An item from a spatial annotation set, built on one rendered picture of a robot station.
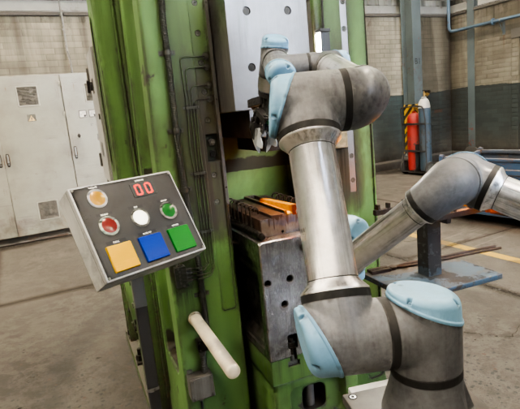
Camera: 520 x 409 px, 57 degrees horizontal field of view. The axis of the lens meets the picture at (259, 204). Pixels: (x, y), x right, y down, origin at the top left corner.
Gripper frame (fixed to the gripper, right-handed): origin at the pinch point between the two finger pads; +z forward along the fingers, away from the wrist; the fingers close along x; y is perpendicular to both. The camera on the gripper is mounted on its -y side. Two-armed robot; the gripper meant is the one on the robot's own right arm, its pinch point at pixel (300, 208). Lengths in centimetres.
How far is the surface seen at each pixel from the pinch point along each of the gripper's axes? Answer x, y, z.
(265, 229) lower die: -10.4, 7.1, 8.9
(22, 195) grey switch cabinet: -130, 28, 528
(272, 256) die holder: -11.1, 15.6, 3.1
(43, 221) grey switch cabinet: -112, 67, 531
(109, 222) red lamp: -64, -8, -11
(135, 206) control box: -55, -11, -5
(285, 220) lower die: -2.4, 5.3, 8.9
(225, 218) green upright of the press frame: -20.2, 3.6, 23.3
